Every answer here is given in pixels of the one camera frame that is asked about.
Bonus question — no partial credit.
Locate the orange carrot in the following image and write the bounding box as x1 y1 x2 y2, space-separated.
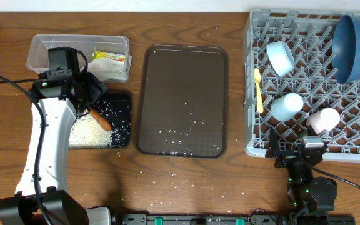
90 108 113 132

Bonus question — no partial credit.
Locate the light blue cup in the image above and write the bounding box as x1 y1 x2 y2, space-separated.
271 92 304 122

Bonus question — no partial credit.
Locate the white rice pile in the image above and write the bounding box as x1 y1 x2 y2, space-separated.
68 102 131 149

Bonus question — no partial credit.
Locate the pink cup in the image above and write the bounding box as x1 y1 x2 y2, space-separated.
306 107 341 134

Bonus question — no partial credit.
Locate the yellow plastic spoon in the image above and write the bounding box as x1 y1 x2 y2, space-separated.
254 68 264 113

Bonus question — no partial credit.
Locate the light blue bowl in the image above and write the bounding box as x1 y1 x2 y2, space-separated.
266 41 295 77

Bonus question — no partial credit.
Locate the dark blue plate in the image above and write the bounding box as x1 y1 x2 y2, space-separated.
332 15 360 84

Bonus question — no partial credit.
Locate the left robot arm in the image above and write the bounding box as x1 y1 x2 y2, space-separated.
0 70 112 224

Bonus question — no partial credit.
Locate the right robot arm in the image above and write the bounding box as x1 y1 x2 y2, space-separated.
265 128 338 224

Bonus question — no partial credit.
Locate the grey dishwasher rack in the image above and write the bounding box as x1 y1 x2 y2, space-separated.
243 9 360 163

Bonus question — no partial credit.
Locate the black plastic tray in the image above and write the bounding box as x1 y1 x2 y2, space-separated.
68 92 133 149

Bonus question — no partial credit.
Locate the clear plastic bin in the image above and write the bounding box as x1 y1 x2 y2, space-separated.
26 34 132 83

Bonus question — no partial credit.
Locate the dark brown serving tray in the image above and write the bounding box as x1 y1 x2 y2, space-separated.
134 44 229 159

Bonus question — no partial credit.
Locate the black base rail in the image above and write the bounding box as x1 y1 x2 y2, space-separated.
114 212 356 225

